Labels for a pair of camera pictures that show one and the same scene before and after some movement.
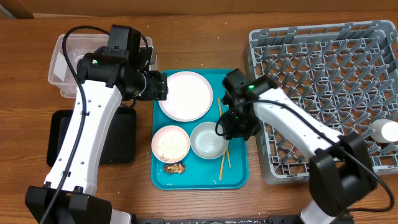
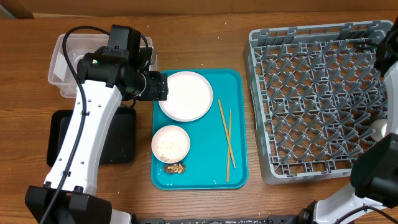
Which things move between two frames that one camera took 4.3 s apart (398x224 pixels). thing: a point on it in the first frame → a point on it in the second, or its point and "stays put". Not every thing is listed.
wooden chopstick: (221, 167) → (229, 146)
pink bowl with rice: (171, 144) stays put
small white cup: (386, 130) stays put
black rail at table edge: (243, 219) stays put
